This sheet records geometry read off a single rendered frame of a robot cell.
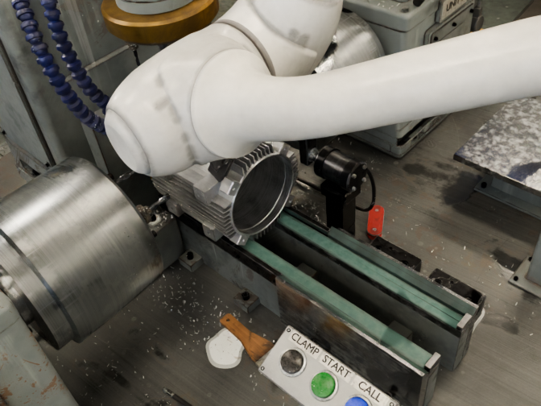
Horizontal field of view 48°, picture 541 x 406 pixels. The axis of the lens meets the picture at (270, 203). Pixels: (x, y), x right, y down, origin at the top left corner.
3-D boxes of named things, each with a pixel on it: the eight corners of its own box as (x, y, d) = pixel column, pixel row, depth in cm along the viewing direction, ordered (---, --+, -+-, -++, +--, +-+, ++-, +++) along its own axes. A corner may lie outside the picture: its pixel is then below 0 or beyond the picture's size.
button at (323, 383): (309, 390, 74) (305, 387, 73) (323, 369, 75) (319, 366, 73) (328, 404, 73) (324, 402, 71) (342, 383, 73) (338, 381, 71)
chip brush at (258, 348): (213, 326, 112) (213, 324, 111) (234, 310, 114) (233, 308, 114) (291, 397, 100) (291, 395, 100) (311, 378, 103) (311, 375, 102)
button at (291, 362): (279, 366, 77) (274, 364, 75) (293, 347, 77) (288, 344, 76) (297, 380, 75) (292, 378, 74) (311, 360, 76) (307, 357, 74)
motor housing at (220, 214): (161, 214, 117) (137, 138, 104) (229, 163, 127) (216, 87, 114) (233, 263, 107) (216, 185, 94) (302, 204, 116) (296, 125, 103)
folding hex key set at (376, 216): (369, 210, 130) (369, 204, 129) (384, 211, 129) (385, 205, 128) (365, 240, 124) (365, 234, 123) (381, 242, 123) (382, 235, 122)
